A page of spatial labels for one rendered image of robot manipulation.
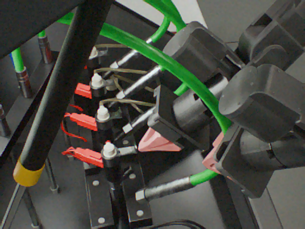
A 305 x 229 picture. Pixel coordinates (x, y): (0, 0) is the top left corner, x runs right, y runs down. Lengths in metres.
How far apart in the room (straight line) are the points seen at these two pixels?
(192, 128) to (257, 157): 0.20
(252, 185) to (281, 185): 1.59
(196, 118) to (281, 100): 0.28
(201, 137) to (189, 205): 0.33
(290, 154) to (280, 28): 0.22
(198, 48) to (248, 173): 0.19
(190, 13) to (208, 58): 0.59
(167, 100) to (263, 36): 0.17
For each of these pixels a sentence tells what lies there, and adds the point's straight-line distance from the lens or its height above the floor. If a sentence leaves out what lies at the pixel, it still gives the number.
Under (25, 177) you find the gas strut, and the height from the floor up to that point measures 1.46.
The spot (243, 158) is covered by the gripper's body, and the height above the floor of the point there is 1.27.
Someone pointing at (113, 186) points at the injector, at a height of 1.02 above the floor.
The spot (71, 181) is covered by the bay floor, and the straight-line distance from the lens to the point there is 1.26.
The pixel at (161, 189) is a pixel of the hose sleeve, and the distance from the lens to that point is 0.85.
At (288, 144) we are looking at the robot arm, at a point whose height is 1.33.
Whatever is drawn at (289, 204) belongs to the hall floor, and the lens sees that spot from 2.25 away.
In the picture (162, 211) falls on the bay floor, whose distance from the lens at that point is 1.20.
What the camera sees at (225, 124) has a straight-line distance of 0.72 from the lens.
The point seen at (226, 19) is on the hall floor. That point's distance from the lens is 2.99.
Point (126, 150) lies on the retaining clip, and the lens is 0.95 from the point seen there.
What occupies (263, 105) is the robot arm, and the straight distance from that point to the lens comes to 0.59.
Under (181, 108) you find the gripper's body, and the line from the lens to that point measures 0.86.
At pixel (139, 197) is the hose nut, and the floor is 1.11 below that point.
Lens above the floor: 1.81
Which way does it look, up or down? 46 degrees down
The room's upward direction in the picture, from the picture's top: 5 degrees counter-clockwise
